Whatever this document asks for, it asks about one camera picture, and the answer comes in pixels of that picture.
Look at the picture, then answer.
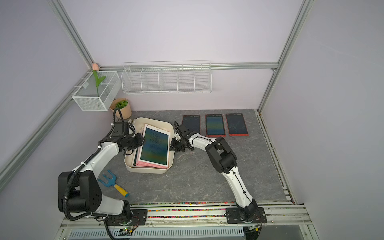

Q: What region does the large red writing tablet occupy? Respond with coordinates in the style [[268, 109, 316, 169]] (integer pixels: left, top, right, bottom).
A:
[[205, 114, 226, 138]]

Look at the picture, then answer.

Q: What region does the artificial pink tulip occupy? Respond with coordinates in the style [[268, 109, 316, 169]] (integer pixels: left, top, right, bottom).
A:
[[92, 63, 106, 97]]

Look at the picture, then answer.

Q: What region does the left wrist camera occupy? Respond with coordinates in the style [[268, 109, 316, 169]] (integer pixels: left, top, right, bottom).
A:
[[112, 122, 130, 137]]

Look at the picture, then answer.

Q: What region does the potted green plant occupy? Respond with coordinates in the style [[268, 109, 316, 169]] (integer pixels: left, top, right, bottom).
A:
[[110, 98, 132, 120]]

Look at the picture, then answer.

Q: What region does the white writing tablet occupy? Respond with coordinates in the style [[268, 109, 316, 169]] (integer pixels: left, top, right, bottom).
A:
[[137, 123, 171, 168]]

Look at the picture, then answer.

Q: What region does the yellow blue handled tool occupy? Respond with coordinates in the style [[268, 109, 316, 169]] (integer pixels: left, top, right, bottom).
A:
[[98, 170, 130, 198]]

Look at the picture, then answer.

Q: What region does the white mesh wall box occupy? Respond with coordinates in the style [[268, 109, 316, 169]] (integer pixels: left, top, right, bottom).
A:
[[72, 71, 122, 112]]

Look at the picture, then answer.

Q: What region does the small red writing tablet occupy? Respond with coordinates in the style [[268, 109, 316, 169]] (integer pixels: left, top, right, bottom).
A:
[[226, 113, 249, 137]]

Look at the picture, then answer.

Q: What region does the black frame writing tablet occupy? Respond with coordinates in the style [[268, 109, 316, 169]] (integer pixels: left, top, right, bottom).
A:
[[182, 115, 201, 133]]

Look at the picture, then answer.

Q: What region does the cream plastic storage tray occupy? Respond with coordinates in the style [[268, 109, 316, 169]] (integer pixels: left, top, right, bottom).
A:
[[125, 118, 175, 174]]

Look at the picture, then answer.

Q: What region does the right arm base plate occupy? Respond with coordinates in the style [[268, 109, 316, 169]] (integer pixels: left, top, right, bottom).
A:
[[224, 207, 268, 224]]

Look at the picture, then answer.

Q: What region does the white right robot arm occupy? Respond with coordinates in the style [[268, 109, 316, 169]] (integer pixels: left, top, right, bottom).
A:
[[170, 125, 262, 223]]

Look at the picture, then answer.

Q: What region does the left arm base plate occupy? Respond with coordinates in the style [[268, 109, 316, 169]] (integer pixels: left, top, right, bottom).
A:
[[106, 209, 148, 227]]

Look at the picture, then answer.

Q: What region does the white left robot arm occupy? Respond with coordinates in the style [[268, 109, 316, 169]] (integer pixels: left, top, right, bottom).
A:
[[58, 134, 145, 223]]

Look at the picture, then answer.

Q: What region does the white wire wall shelf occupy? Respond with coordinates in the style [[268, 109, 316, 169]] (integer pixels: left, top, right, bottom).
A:
[[121, 61, 213, 94]]

